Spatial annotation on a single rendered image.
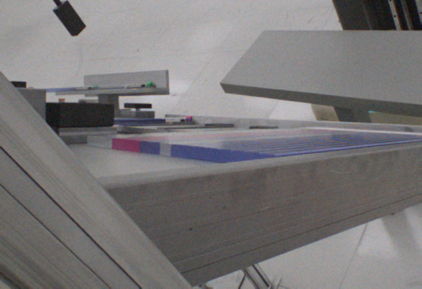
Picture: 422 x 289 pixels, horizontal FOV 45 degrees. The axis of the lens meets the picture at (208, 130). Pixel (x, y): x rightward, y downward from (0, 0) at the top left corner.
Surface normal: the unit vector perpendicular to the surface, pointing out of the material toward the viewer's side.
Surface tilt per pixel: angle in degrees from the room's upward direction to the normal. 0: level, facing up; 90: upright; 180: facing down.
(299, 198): 90
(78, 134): 90
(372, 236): 0
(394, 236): 0
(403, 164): 90
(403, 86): 0
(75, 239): 90
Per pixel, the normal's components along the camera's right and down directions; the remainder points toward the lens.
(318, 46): -0.44, -0.69
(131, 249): 0.75, 0.05
